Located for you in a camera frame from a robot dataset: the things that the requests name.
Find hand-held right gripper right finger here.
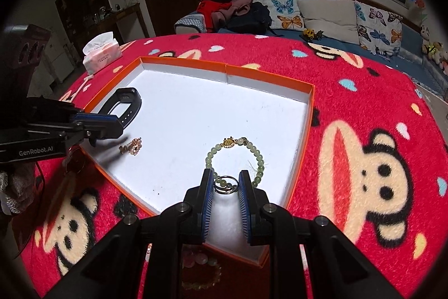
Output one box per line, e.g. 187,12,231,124
238,170,407,299

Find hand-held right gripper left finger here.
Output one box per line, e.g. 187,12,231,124
44,169,215,299

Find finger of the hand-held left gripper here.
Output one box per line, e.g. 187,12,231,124
75,112,121,126
83,126,125,147

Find gold chain bracelet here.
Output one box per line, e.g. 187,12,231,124
118,137,142,157

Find black smart band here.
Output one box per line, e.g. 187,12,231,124
94,88,142,128

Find colorful bead bracelet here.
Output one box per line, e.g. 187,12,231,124
180,246,223,291

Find green bead bracelet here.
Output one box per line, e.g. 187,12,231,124
205,137,265,189

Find silver hoop earring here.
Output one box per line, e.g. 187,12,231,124
64,145,86,175

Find orange shallow box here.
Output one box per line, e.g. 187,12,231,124
80,56,316,268

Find person's left forearm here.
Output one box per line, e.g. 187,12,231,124
0,170,36,215

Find pink tissue box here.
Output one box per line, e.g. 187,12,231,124
82,32,123,74

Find white cabinet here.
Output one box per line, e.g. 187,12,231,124
28,36,76,93

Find wooden side table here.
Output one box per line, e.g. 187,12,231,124
86,2,146,47

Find grey patterned throw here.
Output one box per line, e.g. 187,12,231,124
175,13,205,35

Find red monkey print blanket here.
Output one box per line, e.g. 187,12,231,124
16,33,448,299

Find red garment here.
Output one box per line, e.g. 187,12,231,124
196,1,232,30

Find blue sofa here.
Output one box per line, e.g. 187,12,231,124
175,0,448,100

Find black backpack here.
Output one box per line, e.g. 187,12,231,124
224,1,273,35

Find yellow toy truck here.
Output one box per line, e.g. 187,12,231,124
303,27,323,41

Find butterfly print pillow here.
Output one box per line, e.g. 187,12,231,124
261,0,305,31
354,1,404,56

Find beige pillow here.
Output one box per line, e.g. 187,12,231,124
297,0,361,45

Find grey table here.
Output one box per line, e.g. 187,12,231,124
411,73,448,124

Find plush toy with yellow vest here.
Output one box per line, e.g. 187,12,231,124
422,40,447,63

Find colorful flower toy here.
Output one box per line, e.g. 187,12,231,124
409,0,428,24

